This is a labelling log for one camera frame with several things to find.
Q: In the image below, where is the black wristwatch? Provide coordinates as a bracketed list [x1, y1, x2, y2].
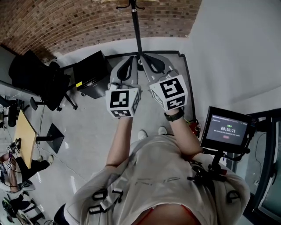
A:
[164, 108, 185, 122]

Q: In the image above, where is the person's left forearm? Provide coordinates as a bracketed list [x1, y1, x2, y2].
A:
[106, 116, 135, 168]

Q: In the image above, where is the black pedestal cabinet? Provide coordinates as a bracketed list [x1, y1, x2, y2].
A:
[72, 50, 113, 100]

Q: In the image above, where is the person's right forearm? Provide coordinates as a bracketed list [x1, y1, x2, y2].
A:
[164, 107, 203, 157]

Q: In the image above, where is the black coat stand pole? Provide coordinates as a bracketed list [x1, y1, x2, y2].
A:
[115, 0, 145, 71]

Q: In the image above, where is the person's light shirt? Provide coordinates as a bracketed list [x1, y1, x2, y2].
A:
[65, 133, 251, 225]

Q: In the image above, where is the red fire extinguisher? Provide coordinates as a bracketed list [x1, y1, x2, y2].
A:
[188, 119, 202, 138]

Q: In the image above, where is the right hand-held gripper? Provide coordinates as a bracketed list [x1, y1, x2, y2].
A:
[143, 54, 189, 112]

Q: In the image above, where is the black mesh office chair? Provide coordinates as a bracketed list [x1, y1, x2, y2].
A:
[8, 49, 79, 112]

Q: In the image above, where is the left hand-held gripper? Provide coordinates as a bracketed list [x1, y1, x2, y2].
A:
[105, 56, 142, 119]

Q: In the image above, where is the black tablet screen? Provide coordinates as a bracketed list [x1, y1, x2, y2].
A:
[199, 105, 257, 154]

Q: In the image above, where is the yellow wooden table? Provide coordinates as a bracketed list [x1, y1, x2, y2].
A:
[13, 109, 65, 169]

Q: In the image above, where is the person's left white shoe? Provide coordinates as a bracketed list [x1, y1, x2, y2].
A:
[137, 129, 148, 141]

